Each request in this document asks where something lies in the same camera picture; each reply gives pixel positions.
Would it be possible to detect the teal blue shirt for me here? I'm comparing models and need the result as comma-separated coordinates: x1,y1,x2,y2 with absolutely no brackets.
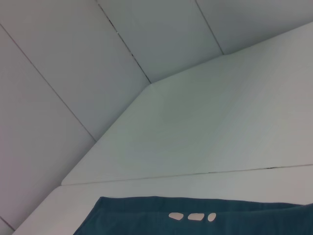
72,196,313,235

